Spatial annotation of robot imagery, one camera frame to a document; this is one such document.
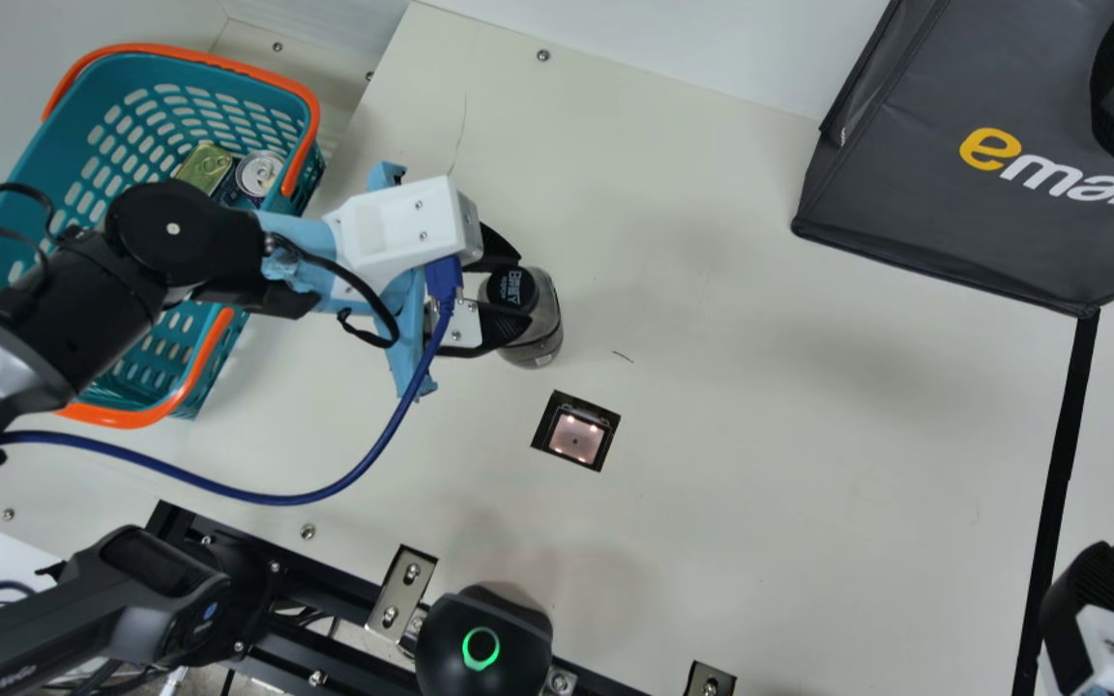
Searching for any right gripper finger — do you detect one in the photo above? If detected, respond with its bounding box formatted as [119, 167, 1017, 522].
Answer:
[1039, 541, 1114, 696]

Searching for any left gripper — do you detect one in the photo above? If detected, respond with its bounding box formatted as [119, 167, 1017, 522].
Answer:
[257, 161, 535, 399]

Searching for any dark coffee bottle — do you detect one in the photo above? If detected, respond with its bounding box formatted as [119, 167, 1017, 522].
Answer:
[477, 266, 565, 370]

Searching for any teal shopping basket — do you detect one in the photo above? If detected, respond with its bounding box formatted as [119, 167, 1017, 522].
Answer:
[0, 43, 326, 429]

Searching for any black strip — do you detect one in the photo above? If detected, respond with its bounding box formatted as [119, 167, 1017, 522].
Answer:
[1011, 309, 1101, 696]

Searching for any small square scanner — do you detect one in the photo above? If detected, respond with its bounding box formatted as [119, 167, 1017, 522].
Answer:
[531, 390, 622, 473]

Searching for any can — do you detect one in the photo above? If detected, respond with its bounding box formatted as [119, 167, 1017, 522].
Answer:
[234, 150, 286, 205]

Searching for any rectangular tin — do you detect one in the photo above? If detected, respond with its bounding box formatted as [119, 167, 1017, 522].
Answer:
[175, 143, 233, 195]

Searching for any black device with green light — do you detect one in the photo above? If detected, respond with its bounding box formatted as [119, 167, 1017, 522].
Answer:
[415, 584, 555, 696]

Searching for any dark grey bag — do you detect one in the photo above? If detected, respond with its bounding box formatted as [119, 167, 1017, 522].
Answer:
[791, 0, 1114, 318]

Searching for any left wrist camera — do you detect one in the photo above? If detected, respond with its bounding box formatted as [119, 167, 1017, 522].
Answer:
[323, 175, 484, 291]

